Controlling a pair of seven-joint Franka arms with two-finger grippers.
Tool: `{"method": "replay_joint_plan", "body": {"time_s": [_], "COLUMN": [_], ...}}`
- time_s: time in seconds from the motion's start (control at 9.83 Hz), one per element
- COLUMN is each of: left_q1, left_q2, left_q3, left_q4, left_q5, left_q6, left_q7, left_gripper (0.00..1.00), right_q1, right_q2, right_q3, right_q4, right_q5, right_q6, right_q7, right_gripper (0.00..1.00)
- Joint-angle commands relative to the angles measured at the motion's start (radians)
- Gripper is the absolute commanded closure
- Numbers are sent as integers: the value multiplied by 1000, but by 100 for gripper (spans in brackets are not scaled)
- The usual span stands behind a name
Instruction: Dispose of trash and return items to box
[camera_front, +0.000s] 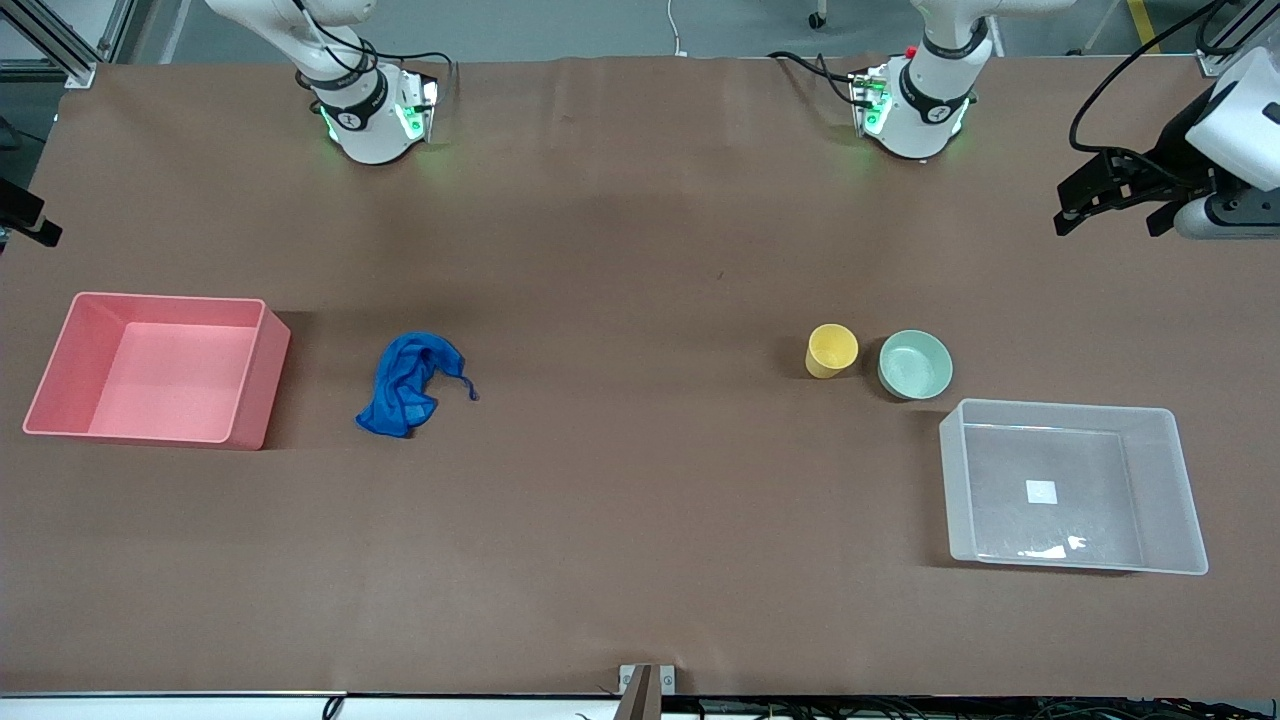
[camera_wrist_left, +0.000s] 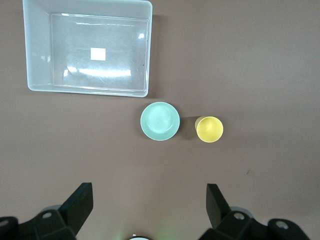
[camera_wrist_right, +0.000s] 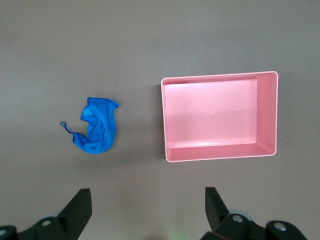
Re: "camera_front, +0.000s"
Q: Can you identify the black base cable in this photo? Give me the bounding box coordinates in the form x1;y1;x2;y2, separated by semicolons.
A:
768;50;863;107
375;50;458;101

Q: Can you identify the pink plastic bin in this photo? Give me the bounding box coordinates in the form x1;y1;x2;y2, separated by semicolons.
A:
22;292;292;451

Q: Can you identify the mint green bowl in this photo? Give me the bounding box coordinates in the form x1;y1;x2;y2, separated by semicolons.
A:
877;329;954;401

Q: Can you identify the yellow cup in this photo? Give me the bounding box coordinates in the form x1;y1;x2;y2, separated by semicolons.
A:
805;323;860;380

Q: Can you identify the clear plastic bin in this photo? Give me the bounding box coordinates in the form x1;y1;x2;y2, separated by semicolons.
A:
938;398;1210;577

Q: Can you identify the blue cloth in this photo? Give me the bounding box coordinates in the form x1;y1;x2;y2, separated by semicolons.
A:
356;332;480;439

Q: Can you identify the metal base connector box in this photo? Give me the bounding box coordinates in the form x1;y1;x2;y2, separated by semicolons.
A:
850;65;893;138
395;68;442;143

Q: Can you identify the brown table cover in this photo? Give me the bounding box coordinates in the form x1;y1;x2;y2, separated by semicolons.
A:
0;55;1280;699

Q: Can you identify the metal table bracket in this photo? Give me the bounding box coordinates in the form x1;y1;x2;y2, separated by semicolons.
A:
618;664;677;720

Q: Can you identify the aluminium frame profile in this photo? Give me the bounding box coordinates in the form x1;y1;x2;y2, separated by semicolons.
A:
0;0;136;87
1195;0;1280;77

